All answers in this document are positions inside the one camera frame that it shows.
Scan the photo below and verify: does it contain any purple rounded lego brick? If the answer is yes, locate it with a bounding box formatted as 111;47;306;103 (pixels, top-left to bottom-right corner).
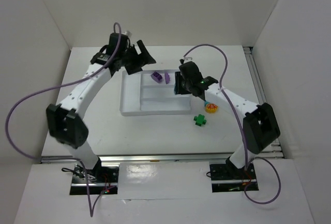
164;72;170;84

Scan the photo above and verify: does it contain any purple square lego brick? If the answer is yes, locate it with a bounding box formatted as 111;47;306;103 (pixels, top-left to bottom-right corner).
151;71;163;83

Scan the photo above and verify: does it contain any yellow round printed lego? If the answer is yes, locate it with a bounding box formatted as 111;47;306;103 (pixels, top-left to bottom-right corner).
204;103;218;113

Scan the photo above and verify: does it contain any green cross lego stack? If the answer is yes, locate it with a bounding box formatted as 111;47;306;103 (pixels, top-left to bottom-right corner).
193;114;207;126

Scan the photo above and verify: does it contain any teal rounded lego brick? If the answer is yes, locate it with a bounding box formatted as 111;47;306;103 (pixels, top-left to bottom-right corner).
174;80;177;95

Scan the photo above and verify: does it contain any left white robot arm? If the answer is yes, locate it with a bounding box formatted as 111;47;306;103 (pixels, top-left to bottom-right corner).
46;33;156;178

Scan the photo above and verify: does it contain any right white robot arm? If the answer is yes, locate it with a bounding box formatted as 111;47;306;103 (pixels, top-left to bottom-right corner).
174;59;280;174

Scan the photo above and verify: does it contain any white divided sorting tray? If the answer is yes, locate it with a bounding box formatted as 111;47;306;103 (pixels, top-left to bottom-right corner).
119;69;191;116

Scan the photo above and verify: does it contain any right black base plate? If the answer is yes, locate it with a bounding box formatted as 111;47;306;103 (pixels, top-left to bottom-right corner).
206;163;259;193

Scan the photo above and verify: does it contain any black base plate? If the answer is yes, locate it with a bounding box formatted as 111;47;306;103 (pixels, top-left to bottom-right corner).
206;163;259;193
62;165;119;196

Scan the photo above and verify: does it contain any aluminium right side rail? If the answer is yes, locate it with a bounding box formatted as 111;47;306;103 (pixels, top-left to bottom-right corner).
243;47;284;159

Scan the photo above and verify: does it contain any aluminium rail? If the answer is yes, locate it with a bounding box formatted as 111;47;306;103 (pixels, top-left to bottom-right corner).
243;47;284;159
41;151;284;163

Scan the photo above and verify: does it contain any aluminium front rail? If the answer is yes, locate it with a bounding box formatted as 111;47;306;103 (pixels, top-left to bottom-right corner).
41;151;284;163

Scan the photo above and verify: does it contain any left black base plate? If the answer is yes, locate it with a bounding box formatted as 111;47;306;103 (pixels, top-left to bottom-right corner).
62;165;119;196

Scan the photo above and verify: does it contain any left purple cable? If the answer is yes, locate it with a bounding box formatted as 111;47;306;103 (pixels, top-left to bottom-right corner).
4;22;122;217

